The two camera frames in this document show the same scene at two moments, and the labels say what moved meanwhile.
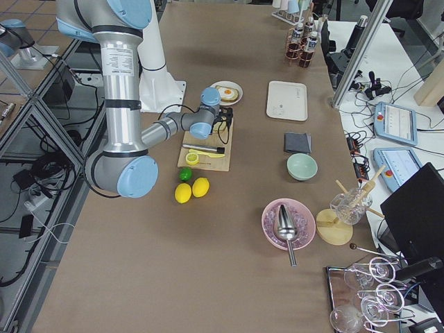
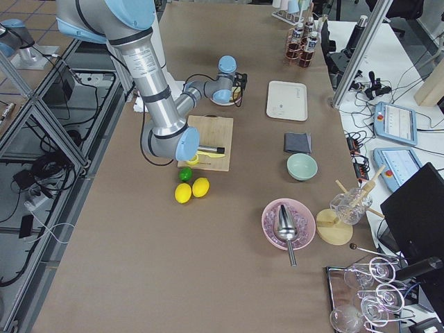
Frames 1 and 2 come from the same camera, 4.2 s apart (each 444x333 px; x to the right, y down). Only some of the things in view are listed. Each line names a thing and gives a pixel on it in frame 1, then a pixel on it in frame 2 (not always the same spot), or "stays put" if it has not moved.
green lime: x=185 y=174 stays put
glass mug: x=352 y=205 stays put
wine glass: x=380 y=268 stays put
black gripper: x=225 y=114 → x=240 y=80
